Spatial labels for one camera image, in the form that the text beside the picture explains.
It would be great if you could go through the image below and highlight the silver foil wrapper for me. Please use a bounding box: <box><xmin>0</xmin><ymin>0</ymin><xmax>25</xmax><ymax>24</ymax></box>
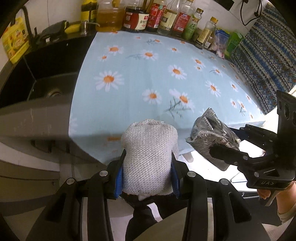
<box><xmin>186</xmin><ymin>108</ymin><xmax>241</xmax><ymax>171</ymax></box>

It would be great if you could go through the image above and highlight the white knitted rag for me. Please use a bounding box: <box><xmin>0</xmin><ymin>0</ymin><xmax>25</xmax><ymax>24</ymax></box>
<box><xmin>121</xmin><ymin>120</ymin><xmax>179</xmax><ymax>201</ymax></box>

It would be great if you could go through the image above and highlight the person's right forearm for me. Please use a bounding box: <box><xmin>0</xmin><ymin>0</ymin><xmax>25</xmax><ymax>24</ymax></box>
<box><xmin>276</xmin><ymin>181</ymin><xmax>296</xmax><ymax>223</ymax></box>

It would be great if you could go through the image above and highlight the black kitchen sink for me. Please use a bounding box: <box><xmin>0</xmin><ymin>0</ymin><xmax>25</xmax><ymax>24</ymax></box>
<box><xmin>1</xmin><ymin>34</ymin><xmax>95</xmax><ymax>108</ymax></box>

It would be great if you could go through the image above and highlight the person's right hand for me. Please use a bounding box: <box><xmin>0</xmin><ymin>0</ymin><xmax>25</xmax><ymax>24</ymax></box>
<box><xmin>257</xmin><ymin>189</ymin><xmax>271</xmax><ymax>200</ymax></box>

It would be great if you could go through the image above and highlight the blue patterned cloth cover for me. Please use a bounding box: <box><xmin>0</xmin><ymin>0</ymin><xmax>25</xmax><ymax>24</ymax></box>
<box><xmin>231</xmin><ymin>4</ymin><xmax>295</xmax><ymax>114</ymax></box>

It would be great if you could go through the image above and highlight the green carton box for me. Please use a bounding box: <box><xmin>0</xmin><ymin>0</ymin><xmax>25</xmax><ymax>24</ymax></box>
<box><xmin>225</xmin><ymin>32</ymin><xmax>244</xmax><ymax>59</ymax></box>

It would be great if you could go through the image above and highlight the blue daisy tablecloth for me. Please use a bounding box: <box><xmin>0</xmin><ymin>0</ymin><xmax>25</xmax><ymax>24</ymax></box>
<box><xmin>68</xmin><ymin>31</ymin><xmax>265</xmax><ymax>164</ymax></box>

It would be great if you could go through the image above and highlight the blue white plastic packet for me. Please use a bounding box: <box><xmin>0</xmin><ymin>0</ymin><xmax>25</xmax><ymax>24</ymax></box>
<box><xmin>211</xmin><ymin>29</ymin><xmax>230</xmax><ymax>59</ymax></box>

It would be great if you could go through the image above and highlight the small dark sesame oil bottle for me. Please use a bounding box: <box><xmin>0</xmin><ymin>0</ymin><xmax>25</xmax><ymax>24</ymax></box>
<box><xmin>195</xmin><ymin>16</ymin><xmax>218</xmax><ymax>49</ymax></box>

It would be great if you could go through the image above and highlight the green label pepper oil bottle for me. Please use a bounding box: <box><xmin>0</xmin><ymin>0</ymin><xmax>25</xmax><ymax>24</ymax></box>
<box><xmin>182</xmin><ymin>8</ymin><xmax>204</xmax><ymax>40</ymax></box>

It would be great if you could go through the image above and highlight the white vinegar bottle yellow cap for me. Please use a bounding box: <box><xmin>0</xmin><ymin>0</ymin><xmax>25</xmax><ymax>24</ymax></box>
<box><xmin>157</xmin><ymin>0</ymin><xmax>180</xmax><ymax>36</ymax></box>

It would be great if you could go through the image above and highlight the red label clear bottle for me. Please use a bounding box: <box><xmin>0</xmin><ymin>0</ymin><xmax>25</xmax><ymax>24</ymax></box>
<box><xmin>172</xmin><ymin>0</ymin><xmax>194</xmax><ymax>37</ymax></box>

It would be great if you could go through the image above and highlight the red label soy sauce bottle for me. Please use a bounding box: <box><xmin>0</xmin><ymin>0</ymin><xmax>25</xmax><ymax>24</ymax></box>
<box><xmin>146</xmin><ymin>0</ymin><xmax>167</xmax><ymax>32</ymax></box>

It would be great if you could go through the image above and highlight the large soy sauce jug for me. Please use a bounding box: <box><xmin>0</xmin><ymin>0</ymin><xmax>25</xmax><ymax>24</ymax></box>
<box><xmin>122</xmin><ymin>0</ymin><xmax>149</xmax><ymax>32</ymax></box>

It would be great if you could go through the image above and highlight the yellow sponge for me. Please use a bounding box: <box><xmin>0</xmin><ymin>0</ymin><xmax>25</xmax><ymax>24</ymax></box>
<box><xmin>65</xmin><ymin>22</ymin><xmax>80</xmax><ymax>35</ymax></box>

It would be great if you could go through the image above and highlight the chrome soap dispenser pump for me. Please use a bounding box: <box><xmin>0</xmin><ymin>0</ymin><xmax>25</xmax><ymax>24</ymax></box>
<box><xmin>80</xmin><ymin>21</ymin><xmax>100</xmax><ymax>36</ymax></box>

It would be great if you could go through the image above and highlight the black dish cloth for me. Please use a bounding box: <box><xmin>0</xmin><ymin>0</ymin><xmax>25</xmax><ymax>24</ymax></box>
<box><xmin>37</xmin><ymin>20</ymin><xmax>69</xmax><ymax>43</ymax></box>

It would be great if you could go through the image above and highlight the black curved faucet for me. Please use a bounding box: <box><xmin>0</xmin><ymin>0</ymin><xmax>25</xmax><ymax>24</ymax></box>
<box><xmin>21</xmin><ymin>6</ymin><xmax>38</xmax><ymax>49</ymax></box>

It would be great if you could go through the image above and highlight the large cooking oil jug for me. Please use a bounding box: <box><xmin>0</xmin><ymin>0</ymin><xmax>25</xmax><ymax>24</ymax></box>
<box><xmin>95</xmin><ymin>1</ymin><xmax>125</xmax><ymax>32</ymax></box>

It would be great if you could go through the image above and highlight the yellow dish soap bottle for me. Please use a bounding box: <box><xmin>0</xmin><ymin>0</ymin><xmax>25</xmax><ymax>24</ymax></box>
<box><xmin>1</xmin><ymin>17</ymin><xmax>30</xmax><ymax>64</ymax></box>

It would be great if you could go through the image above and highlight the green yellow sauce bottle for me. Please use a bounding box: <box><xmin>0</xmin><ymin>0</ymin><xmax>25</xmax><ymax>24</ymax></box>
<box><xmin>80</xmin><ymin>0</ymin><xmax>97</xmax><ymax>22</ymax></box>

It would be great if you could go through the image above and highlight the black wall socket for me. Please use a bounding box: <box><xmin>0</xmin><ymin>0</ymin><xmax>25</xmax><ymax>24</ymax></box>
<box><xmin>214</xmin><ymin>0</ymin><xmax>234</xmax><ymax>11</ymax></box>

